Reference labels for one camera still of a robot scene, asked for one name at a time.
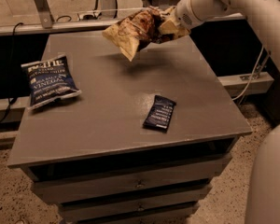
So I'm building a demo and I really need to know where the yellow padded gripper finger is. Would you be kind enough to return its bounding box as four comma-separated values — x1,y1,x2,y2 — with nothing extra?
158,18,190,41
159,6,175,17

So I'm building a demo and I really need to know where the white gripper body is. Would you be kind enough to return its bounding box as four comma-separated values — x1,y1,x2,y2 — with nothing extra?
175,0,203,30

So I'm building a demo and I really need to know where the brown chip bag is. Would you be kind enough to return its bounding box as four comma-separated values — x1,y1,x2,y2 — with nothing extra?
102,7,170,62

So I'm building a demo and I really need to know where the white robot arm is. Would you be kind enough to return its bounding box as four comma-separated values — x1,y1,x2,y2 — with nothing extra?
160,0,280,224

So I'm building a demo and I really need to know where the blueberry rxbar dark wrapper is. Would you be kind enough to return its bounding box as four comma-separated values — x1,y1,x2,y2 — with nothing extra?
143,95,176,133

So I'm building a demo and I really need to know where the blue kettle chip bag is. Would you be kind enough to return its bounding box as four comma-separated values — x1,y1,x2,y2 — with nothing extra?
21,54,81,110

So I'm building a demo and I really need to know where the white power strip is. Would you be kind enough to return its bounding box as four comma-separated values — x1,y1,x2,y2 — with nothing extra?
77,11,102,21

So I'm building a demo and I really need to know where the grey drawer cabinet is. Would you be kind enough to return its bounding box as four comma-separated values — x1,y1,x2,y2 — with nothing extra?
7,32,251,224

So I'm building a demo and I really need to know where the white cable on right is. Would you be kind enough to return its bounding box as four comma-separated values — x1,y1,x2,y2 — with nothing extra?
231,45,265,102

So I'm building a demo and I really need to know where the metal railing frame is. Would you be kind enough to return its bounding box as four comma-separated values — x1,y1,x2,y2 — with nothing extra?
0,0,246,37

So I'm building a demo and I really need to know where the black cable on left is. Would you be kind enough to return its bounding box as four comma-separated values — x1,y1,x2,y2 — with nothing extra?
0,21,25,126

